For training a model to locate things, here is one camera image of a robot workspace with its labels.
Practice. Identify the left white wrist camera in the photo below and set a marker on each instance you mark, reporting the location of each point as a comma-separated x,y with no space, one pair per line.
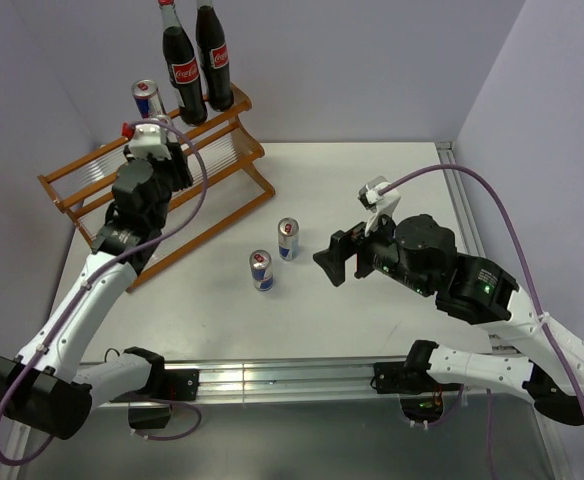
146,140

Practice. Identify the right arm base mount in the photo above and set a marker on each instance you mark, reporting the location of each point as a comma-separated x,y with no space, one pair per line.
425,402

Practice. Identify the cola bottle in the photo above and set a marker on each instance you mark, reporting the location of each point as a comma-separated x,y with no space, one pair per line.
182,66
214,57

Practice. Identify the aluminium rail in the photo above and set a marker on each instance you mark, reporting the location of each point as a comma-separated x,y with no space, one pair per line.
454,179
282,377

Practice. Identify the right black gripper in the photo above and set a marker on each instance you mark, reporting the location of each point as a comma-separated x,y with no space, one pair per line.
345,243

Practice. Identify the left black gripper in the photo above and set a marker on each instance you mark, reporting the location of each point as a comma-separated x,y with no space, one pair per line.
177,165

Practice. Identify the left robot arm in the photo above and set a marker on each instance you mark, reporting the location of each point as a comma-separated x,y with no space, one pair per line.
118,257

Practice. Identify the wooden three-tier shelf rack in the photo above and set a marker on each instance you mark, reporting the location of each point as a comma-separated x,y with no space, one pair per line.
82,189

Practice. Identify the aluminium right side rail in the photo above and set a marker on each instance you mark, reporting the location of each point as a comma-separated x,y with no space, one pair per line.
454,179

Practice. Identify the aluminium front rail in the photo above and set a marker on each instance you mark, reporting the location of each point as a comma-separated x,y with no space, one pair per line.
282,377

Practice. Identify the blue silver can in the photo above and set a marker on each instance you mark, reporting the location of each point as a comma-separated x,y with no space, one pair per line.
261,270

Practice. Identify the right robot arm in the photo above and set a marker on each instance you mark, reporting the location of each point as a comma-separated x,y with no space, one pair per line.
548,368

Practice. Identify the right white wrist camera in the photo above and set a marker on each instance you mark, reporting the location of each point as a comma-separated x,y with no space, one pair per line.
375,202

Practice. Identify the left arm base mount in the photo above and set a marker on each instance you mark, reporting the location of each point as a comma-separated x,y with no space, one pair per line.
176,394

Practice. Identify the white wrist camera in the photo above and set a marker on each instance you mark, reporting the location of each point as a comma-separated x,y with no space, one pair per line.
375,202
146,140

